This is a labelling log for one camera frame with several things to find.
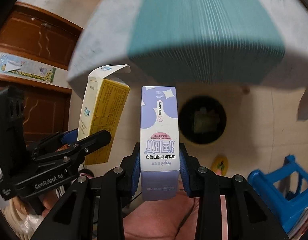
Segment blue plastic stool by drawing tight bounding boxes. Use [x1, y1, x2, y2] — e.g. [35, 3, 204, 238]
[247, 155, 308, 233]

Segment children wall poster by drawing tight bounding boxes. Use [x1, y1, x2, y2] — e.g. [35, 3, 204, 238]
[0, 54, 56, 83]

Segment brown wooden door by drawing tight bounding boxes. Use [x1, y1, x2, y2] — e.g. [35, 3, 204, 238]
[0, 2, 83, 70]

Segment purple white box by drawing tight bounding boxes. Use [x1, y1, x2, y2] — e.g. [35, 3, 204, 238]
[139, 86, 180, 201]

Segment yellow cream box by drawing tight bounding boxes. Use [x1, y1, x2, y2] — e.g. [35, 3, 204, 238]
[77, 64, 131, 166]

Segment black round trash bin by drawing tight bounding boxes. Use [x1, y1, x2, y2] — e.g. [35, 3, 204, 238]
[178, 95, 227, 145]

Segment white teal patterned tablecloth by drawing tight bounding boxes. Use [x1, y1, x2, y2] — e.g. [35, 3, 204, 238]
[68, 0, 308, 120]

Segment person left hand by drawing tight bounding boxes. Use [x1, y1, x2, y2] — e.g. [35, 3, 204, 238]
[42, 190, 59, 217]

